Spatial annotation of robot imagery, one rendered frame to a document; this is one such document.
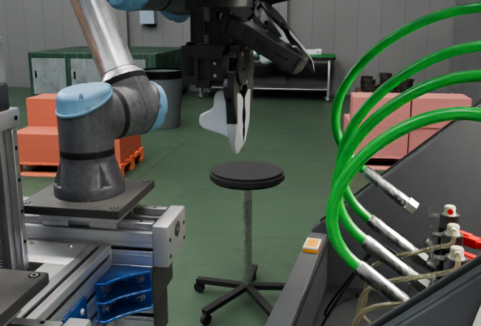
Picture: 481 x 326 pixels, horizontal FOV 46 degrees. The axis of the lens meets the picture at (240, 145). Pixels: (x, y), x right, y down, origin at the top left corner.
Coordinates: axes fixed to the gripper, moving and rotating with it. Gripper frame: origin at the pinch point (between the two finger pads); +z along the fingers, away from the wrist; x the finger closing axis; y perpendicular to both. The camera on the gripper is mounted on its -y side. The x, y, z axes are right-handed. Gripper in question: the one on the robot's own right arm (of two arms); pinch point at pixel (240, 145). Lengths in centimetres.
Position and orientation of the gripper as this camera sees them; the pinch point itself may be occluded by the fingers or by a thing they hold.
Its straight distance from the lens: 78.5
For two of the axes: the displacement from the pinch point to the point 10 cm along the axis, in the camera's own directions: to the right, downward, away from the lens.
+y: -9.6, -0.7, 2.9
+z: 0.0, 9.7, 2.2
